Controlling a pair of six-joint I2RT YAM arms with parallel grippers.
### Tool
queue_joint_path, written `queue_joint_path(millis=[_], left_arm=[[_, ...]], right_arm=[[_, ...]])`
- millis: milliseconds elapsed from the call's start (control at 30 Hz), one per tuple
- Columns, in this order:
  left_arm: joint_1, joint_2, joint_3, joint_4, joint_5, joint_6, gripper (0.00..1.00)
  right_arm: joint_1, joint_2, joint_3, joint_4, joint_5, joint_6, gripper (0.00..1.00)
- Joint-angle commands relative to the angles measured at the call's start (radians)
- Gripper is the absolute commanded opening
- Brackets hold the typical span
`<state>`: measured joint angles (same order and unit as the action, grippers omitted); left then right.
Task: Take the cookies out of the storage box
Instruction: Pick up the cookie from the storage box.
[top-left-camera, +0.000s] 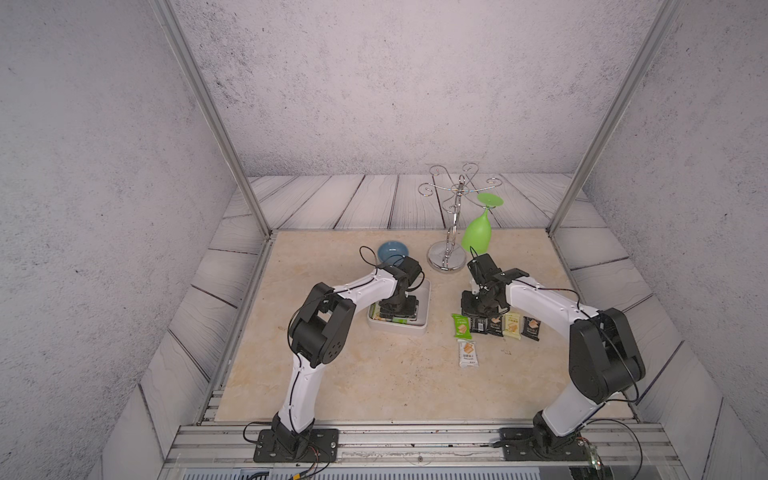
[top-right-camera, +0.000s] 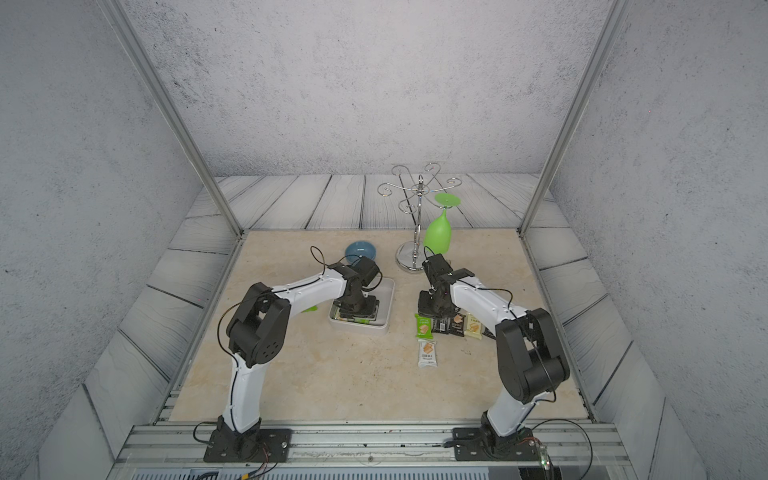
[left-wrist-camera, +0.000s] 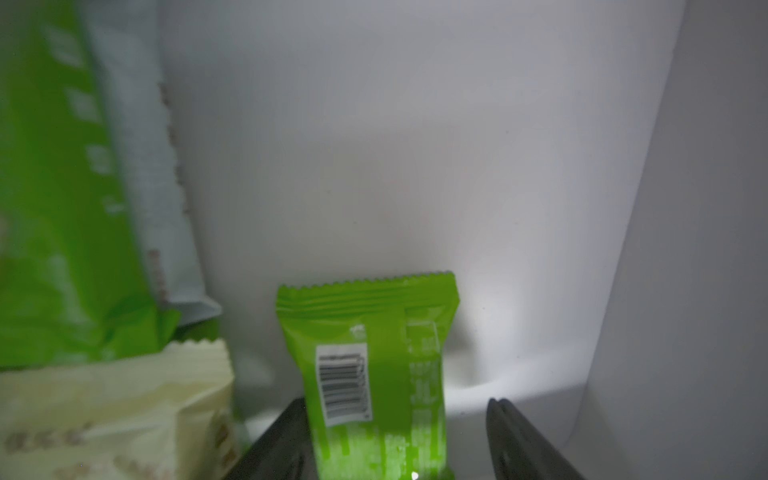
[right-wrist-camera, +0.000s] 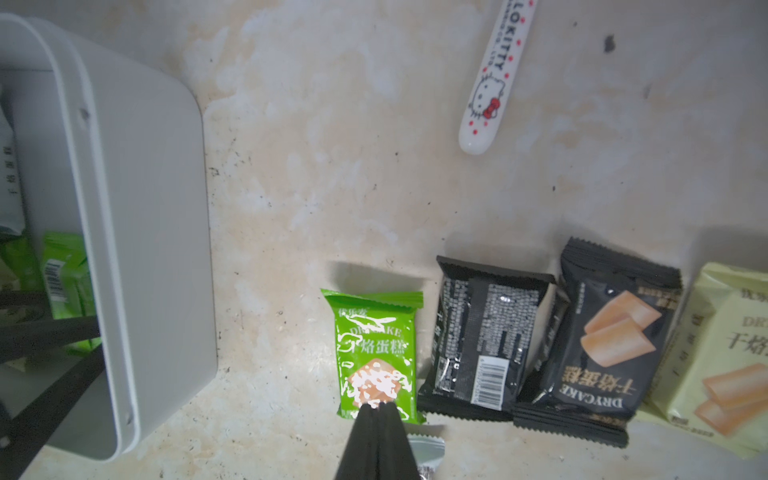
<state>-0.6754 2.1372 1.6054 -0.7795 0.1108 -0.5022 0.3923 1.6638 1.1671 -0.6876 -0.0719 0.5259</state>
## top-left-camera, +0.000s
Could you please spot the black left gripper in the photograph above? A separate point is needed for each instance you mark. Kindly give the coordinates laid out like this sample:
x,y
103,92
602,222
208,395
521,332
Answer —
x,y
410,313

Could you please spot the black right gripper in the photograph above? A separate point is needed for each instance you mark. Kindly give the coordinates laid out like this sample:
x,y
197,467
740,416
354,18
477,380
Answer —
x,y
466,308

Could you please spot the black cookie packet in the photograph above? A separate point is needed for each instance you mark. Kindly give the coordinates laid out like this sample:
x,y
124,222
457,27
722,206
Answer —
x,y
495,326
531,328
479,325

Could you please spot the white plastic storage box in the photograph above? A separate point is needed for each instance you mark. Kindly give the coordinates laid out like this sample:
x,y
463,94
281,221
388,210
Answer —
x,y
419,300

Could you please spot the pale yellow cookie packet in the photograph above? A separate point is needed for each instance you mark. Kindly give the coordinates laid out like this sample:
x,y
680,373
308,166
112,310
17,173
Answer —
x,y
511,325

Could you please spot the green cookie packet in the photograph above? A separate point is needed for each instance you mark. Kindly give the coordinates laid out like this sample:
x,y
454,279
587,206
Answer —
x,y
462,327

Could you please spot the yellow-green cookie packet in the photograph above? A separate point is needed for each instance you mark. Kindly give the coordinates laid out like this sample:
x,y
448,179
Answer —
x,y
375,312

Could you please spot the white cookie packet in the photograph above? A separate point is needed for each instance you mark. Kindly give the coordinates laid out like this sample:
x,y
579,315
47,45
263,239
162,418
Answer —
x,y
467,354

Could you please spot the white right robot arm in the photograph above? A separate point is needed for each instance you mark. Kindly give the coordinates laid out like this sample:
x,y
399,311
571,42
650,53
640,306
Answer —
x,y
603,357

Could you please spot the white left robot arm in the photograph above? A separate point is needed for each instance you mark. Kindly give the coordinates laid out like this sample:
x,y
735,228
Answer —
x,y
318,332

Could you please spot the blue ceramic bowl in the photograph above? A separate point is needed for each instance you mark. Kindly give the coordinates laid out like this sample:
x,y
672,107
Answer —
x,y
391,252

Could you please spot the chrome wine glass rack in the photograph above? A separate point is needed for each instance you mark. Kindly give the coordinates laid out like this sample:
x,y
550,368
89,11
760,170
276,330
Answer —
x,y
447,256

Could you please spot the green plastic wine glass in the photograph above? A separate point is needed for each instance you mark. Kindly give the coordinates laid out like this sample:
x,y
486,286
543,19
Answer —
x,y
478,233

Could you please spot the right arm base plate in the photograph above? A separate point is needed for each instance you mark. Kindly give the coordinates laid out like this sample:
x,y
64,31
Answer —
x,y
535,444

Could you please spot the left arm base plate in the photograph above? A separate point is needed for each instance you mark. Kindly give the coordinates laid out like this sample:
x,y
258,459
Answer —
x,y
313,445

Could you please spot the aluminium frame rail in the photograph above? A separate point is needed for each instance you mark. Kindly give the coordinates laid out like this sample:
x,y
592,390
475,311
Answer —
x,y
227,445

